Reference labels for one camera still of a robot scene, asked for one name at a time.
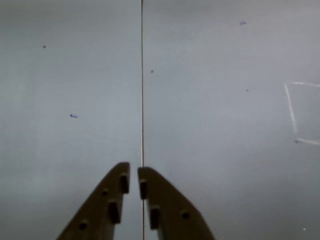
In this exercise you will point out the grey mat with chalk square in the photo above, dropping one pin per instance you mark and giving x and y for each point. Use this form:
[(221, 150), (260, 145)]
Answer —
[(225, 112)]

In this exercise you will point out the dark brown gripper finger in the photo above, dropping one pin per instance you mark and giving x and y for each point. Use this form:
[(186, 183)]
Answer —
[(100, 207), (172, 212)]

